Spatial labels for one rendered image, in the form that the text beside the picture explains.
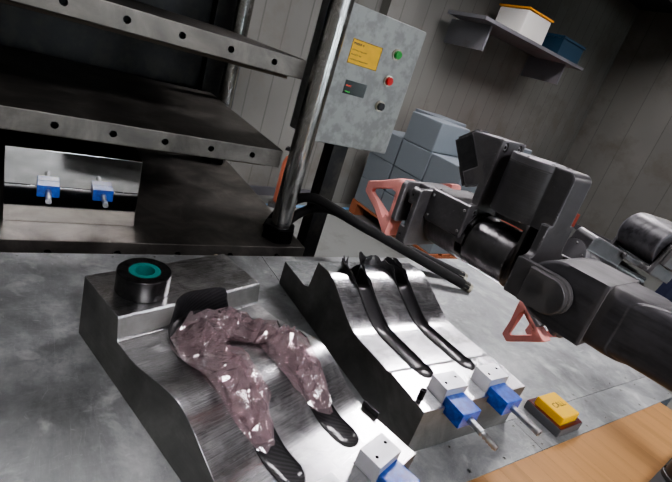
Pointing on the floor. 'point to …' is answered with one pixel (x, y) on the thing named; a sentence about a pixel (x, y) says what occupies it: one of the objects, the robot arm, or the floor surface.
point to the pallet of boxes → (414, 164)
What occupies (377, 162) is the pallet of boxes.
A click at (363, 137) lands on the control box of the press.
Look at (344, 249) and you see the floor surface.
